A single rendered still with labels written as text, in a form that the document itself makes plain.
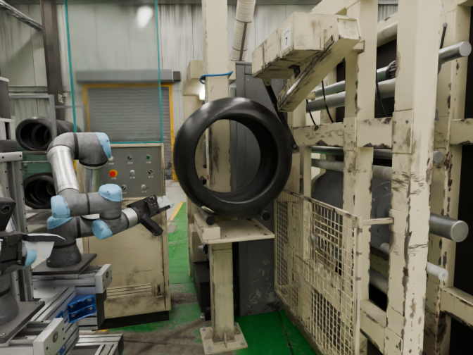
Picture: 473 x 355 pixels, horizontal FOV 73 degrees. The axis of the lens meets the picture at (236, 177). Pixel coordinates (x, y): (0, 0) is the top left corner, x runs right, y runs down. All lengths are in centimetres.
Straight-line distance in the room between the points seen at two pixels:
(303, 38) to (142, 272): 178
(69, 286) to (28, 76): 1104
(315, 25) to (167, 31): 1007
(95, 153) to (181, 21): 1011
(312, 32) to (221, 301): 158
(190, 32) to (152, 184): 930
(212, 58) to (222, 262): 121
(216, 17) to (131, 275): 172
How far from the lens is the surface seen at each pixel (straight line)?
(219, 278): 207
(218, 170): 190
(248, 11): 243
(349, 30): 142
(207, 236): 158
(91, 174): 156
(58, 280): 176
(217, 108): 152
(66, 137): 149
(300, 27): 144
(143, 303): 249
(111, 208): 120
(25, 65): 1257
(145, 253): 235
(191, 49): 1116
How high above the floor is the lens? 129
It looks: 7 degrees down
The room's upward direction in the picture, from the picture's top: 1 degrees counter-clockwise
